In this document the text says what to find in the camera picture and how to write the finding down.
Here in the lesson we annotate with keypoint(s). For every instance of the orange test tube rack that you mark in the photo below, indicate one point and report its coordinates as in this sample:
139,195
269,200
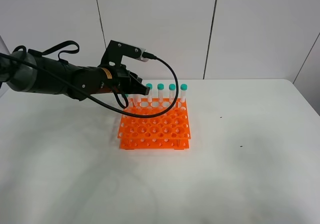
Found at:
168,131

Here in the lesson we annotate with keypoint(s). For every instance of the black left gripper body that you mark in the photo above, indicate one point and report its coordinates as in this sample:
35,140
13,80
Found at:
118,78

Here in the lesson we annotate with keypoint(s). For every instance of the clear tube with teal cap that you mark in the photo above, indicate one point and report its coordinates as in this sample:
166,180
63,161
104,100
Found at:
126,101

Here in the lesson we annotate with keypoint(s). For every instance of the teal capped tube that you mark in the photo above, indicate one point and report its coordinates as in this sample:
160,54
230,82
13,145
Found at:
149,85
183,89
137,100
172,92
160,90

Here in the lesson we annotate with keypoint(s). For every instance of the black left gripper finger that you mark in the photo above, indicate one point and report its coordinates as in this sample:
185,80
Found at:
133,85

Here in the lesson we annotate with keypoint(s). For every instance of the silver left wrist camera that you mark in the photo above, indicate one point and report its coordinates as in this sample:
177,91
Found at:
116,50

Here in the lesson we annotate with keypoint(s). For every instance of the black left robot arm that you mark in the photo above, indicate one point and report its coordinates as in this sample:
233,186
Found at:
32,71

